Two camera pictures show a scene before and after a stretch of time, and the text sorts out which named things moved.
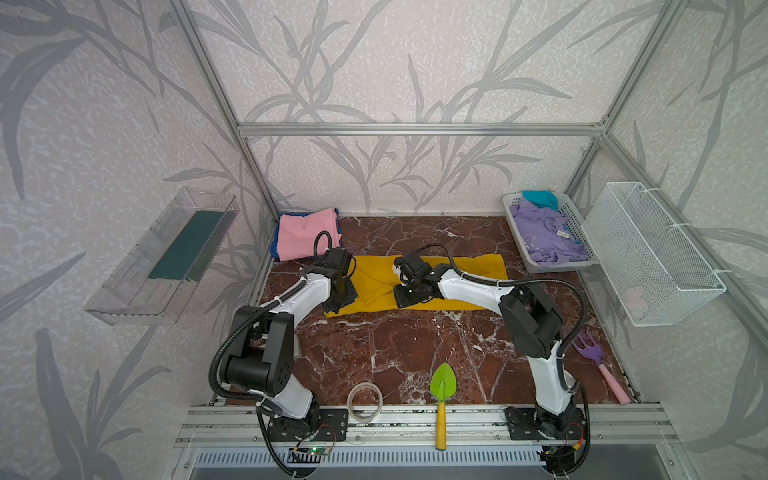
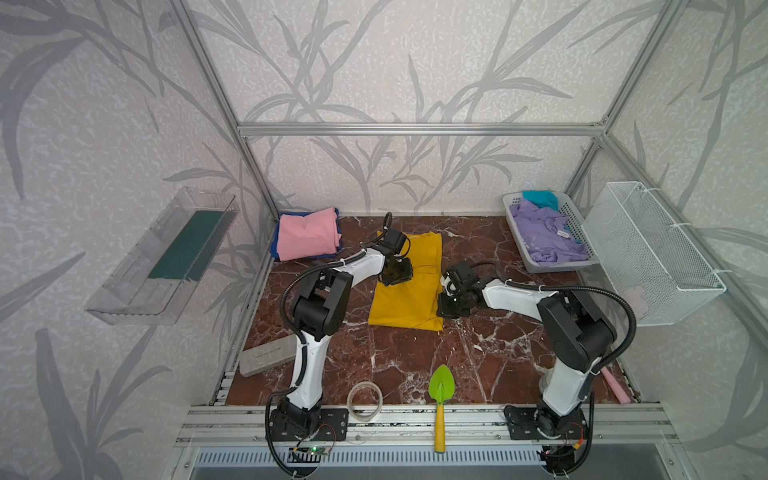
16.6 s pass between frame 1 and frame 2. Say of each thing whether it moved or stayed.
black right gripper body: moved
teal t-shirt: stayed
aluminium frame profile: stayed
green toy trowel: stayed
